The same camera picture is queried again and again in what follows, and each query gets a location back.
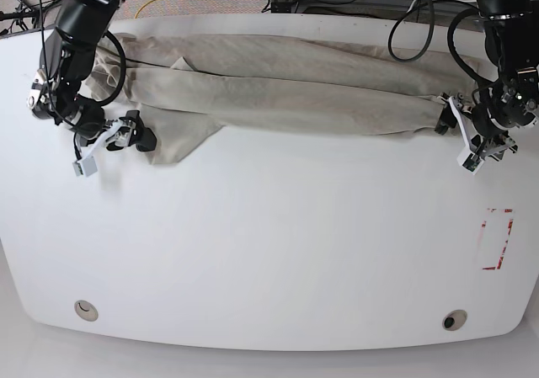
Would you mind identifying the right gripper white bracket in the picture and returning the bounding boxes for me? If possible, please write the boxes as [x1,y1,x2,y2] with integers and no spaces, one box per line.
[74,110,157,177]

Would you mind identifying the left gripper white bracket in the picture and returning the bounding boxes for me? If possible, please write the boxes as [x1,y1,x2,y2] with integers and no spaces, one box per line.
[435,93,518,167]

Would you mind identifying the beige T-shirt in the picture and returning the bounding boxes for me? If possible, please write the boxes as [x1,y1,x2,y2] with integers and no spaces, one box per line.
[86,35,475,165]

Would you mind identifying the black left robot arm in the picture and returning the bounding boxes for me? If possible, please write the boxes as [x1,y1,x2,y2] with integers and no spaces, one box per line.
[435,0,538,173]

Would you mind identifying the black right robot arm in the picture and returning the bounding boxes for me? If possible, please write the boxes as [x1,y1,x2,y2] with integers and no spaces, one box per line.
[27,0,157,177]

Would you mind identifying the red tape rectangle marking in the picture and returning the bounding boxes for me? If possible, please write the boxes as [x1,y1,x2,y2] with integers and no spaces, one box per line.
[478,208,515,271]

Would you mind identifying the left table grommet hole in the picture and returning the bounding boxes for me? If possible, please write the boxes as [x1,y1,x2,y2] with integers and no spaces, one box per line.
[74,300,99,322]

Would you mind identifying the table grommet hole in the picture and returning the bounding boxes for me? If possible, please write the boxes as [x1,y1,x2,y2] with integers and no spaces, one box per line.
[74,300,99,322]
[442,310,467,332]

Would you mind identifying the right table grommet hole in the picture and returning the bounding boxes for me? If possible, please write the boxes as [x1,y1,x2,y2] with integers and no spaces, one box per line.
[442,310,467,332]

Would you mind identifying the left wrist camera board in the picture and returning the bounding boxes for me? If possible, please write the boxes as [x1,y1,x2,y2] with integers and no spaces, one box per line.
[462,158,483,175]

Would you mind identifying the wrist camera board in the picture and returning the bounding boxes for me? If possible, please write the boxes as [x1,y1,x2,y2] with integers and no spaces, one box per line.
[462,158,483,175]
[72,162,85,177]

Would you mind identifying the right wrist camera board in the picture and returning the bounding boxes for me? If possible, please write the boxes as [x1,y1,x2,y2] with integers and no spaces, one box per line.
[72,162,85,177]

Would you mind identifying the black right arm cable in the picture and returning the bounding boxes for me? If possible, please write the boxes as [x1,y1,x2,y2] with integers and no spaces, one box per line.
[75,30,127,106]

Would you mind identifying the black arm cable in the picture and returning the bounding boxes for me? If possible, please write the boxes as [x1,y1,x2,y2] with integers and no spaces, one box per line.
[75,30,127,106]
[387,0,436,63]

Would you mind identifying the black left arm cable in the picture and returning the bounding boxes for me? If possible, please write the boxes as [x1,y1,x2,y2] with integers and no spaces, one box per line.
[387,0,436,63]

